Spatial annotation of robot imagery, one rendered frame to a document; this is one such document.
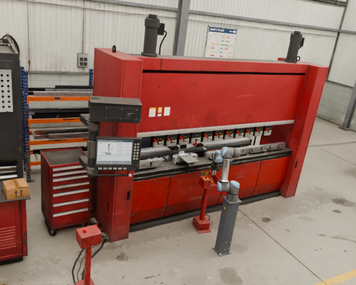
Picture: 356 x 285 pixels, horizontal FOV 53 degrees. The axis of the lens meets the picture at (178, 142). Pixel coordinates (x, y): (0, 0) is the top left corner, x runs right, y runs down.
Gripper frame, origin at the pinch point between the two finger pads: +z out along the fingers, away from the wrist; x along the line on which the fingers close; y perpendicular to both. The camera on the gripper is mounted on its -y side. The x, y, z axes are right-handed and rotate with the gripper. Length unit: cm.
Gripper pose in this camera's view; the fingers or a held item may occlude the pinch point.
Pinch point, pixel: (213, 175)
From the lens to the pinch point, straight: 482.8
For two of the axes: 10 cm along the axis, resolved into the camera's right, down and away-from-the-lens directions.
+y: -3.7, -4.4, 8.2
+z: -1.5, 9.0, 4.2
